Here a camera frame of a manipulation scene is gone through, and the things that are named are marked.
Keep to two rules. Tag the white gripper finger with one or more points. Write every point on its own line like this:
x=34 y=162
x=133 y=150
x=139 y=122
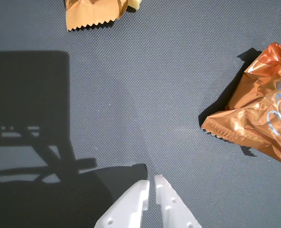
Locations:
x=128 y=206
x=173 y=209

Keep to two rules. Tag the yellow toy fry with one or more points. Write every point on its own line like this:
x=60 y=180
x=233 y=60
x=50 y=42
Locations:
x=134 y=3

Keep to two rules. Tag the dark grey mat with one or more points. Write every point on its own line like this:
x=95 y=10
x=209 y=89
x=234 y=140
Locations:
x=154 y=95

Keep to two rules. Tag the orange foil wrapper white print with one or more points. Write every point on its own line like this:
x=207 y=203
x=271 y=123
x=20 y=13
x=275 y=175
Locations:
x=249 y=107

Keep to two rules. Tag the plain orange foil wrapper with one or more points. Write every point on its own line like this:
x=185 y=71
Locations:
x=90 y=14

